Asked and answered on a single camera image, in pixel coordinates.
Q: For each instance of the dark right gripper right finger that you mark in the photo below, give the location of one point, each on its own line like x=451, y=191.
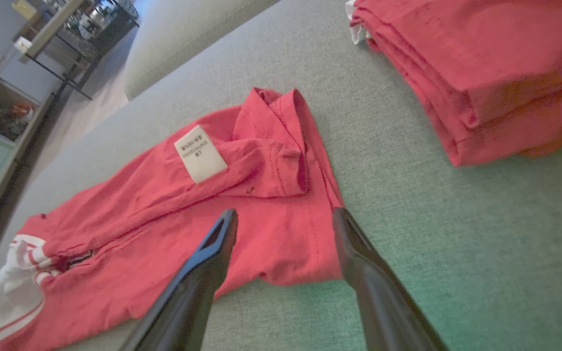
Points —
x=383, y=302

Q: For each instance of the red orange toy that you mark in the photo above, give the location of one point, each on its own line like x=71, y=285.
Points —
x=22, y=111

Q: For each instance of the red garment with striped white trim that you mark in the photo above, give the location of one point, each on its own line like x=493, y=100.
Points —
x=281, y=234

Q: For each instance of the large grey sofa seat cushion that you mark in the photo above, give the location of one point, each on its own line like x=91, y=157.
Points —
x=481, y=234

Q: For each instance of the small yellow box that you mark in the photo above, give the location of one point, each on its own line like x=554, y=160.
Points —
x=24, y=8

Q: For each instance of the black metal frame rack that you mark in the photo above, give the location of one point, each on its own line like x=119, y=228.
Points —
x=66, y=46

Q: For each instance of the small white box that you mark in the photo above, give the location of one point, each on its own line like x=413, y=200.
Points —
x=22, y=45

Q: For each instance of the small grey sofa cushion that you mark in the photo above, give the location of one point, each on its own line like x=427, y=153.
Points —
x=178, y=39

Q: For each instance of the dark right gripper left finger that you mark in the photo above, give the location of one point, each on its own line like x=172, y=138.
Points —
x=198, y=287

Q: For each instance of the red garment with white band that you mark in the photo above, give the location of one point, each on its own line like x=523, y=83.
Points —
x=495, y=63

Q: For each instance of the shiny metal kitchenware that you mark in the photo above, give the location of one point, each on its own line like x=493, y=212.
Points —
x=98, y=17

